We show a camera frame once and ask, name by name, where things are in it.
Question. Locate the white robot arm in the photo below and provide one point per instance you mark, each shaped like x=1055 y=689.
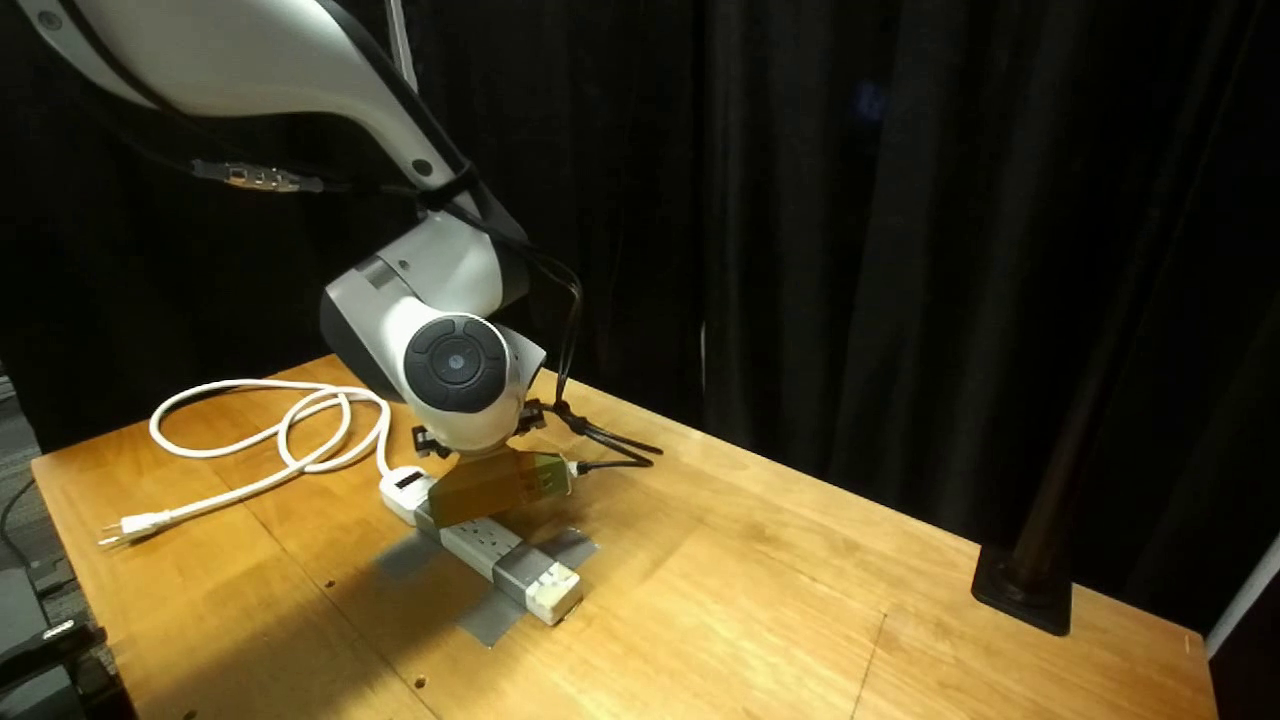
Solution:
x=200 y=188

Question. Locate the black curtain backdrop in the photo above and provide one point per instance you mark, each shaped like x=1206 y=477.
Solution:
x=878 y=239

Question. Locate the white power strip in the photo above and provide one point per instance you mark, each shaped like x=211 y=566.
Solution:
x=474 y=543

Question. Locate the grey duct tape strip front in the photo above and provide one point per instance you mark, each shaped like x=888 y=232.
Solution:
x=513 y=606

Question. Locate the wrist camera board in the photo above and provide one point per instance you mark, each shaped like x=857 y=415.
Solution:
x=497 y=480

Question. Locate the black post with base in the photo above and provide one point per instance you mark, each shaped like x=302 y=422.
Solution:
x=1105 y=477

